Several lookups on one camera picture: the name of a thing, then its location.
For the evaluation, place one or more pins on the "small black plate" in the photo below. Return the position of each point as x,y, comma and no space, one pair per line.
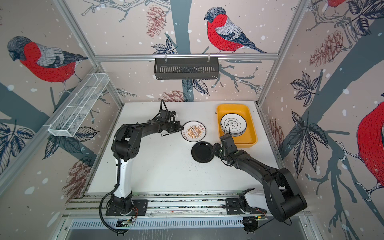
202,152

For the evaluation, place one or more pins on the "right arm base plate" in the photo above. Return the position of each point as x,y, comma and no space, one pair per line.
238,206

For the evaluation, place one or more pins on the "white plate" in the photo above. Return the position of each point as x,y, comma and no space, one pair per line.
233,124

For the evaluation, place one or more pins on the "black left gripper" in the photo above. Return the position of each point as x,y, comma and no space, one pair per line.
177,124

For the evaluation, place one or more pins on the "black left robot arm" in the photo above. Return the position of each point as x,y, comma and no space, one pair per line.
126,146

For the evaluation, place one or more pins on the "aluminium rail bed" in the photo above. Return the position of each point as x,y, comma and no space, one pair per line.
159,205

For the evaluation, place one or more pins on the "black hanging wire basket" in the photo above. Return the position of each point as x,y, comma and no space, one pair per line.
186,69

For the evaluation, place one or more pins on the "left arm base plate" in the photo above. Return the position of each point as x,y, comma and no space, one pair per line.
120,207

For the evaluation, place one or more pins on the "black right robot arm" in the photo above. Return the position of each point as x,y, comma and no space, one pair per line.
283,196

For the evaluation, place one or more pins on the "white mesh wall shelf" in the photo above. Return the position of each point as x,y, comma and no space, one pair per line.
81,102

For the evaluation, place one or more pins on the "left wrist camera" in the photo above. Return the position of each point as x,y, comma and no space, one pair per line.
166,116

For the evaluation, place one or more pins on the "yellow plastic bin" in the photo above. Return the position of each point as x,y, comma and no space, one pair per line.
249,138

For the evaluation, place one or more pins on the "orange sunburst plate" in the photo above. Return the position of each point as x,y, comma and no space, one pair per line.
194,131

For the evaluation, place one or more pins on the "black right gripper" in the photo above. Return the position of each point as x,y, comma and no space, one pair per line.
215,148

